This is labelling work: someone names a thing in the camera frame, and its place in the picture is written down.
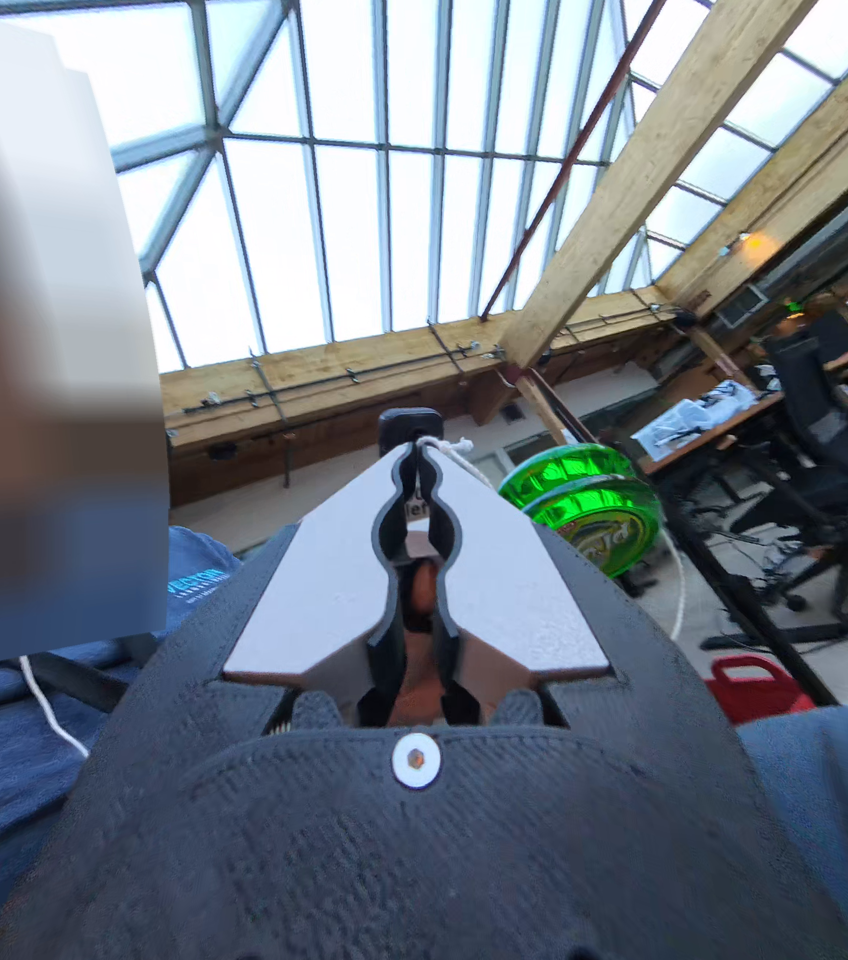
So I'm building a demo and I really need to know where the red plastic canister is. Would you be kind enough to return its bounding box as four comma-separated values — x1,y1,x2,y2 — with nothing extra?
705,654,816,727

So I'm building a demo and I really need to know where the white yoyo string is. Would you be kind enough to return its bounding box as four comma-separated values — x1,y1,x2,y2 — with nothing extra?
415,436,689,643

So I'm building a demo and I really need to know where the cluttered wooden desk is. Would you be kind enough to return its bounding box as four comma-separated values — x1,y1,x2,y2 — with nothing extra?
632,390,786,478

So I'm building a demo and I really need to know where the wooden roof beam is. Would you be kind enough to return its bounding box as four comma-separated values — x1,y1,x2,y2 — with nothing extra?
502,0,818,369
656,22,848,318

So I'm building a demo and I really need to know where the black strap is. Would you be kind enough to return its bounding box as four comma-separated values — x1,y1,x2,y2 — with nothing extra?
30,633,162,715

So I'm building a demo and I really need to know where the white crumpled plastic bag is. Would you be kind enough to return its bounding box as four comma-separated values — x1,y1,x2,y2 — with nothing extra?
637,378,758,460

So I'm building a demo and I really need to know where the green yoyo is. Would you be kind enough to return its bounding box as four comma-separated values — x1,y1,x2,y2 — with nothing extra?
497,442,666,580

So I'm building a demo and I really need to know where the glass skylight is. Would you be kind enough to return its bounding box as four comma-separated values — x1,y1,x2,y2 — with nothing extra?
0,0,848,372

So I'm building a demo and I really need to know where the white hoodie drawstring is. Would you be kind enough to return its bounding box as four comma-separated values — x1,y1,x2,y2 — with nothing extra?
19,654,92,760

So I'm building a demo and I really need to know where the black metal desk leg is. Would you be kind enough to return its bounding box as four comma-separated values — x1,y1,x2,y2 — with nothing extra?
660,495,841,708

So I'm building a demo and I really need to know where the person's left hand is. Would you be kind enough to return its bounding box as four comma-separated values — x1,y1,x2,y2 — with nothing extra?
392,561,446,727

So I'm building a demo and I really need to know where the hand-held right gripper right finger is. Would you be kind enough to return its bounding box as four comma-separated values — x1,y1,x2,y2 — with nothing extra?
418,441,612,727

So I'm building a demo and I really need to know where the wall lamp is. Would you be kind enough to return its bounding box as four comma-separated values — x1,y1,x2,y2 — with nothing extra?
720,231,779,262

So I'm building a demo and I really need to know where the black office chair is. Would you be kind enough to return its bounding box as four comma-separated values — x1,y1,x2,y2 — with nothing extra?
760,307,848,648

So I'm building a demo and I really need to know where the red pipe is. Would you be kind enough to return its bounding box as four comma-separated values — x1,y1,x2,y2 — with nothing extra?
479,0,669,322

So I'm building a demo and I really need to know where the wooden wall beam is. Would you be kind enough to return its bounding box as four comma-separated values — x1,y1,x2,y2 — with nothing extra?
161,288,678,451

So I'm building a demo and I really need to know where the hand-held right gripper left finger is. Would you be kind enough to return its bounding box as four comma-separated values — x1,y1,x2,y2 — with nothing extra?
223,442,422,727

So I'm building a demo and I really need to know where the white wall vent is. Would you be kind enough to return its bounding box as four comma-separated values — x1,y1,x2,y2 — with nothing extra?
712,285,770,331

